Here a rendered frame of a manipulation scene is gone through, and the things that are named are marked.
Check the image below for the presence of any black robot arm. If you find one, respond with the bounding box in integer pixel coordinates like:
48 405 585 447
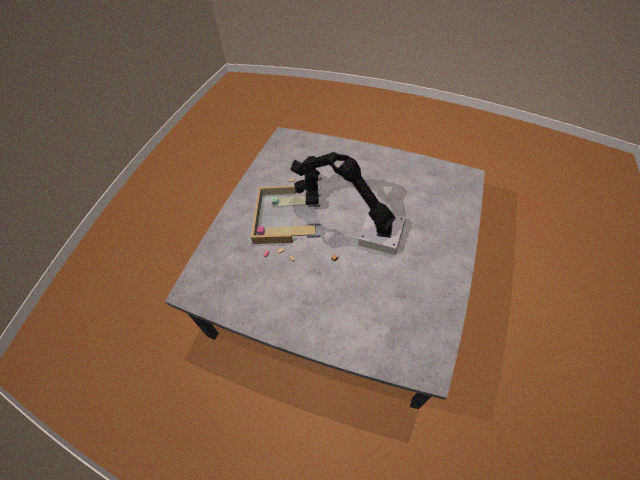
291 152 396 238

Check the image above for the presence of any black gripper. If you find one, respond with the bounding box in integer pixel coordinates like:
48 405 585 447
305 176 319 205

